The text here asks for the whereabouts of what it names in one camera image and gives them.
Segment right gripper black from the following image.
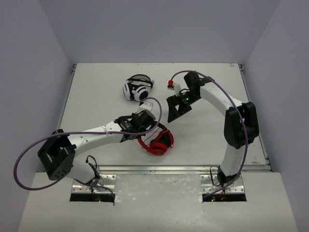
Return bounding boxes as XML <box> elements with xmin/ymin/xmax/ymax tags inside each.
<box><xmin>168</xmin><ymin>91</ymin><xmax>201</xmax><ymax>123</ymax></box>

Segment red black headphones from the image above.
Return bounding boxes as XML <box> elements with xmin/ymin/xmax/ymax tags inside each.
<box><xmin>138</xmin><ymin>123</ymin><xmax>174</xmax><ymax>156</ymax></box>

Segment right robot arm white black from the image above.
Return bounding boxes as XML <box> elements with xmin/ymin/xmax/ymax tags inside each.
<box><xmin>167</xmin><ymin>71</ymin><xmax>259</xmax><ymax>186</ymax></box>

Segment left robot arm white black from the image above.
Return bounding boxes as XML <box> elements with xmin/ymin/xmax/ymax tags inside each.
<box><xmin>38</xmin><ymin>110</ymin><xmax>156</xmax><ymax>184</ymax></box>

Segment white black headphones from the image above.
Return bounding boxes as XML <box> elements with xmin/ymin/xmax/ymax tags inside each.
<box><xmin>122</xmin><ymin>74</ymin><xmax>154</xmax><ymax>102</ymax></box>

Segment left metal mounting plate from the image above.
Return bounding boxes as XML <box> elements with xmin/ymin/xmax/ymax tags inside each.
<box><xmin>71</xmin><ymin>174</ymin><xmax>117</xmax><ymax>194</ymax></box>

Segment metal mounting plate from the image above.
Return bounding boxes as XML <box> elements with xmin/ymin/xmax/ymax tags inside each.
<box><xmin>200</xmin><ymin>174</ymin><xmax>245</xmax><ymax>194</ymax></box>
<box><xmin>71</xmin><ymin>174</ymin><xmax>117</xmax><ymax>194</ymax></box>

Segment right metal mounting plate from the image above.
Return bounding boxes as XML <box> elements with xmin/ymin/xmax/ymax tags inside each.
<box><xmin>200</xmin><ymin>174</ymin><xmax>245</xmax><ymax>194</ymax></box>

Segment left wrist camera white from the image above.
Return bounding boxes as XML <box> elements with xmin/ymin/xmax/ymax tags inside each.
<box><xmin>136</xmin><ymin>101</ymin><xmax>154</xmax><ymax>114</ymax></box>

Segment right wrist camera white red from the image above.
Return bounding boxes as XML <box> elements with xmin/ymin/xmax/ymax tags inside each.
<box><xmin>167</xmin><ymin>80</ymin><xmax>181</xmax><ymax>96</ymax></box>

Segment left black base cable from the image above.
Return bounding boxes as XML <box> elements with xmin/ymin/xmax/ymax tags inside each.
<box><xmin>84</xmin><ymin>156</ymin><xmax>100</xmax><ymax>179</ymax></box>

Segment black base cable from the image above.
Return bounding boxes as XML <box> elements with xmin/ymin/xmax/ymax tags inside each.
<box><xmin>84</xmin><ymin>156</ymin><xmax>100</xmax><ymax>179</ymax></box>
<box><xmin>209</xmin><ymin>165</ymin><xmax>230</xmax><ymax>194</ymax></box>

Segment right black base cable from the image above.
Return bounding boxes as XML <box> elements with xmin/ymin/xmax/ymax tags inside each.
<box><xmin>209</xmin><ymin>165</ymin><xmax>230</xmax><ymax>194</ymax></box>

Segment aluminium rail table edge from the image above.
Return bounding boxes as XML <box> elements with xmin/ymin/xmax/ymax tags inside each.
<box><xmin>96</xmin><ymin>164</ymin><xmax>272</xmax><ymax>174</ymax></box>

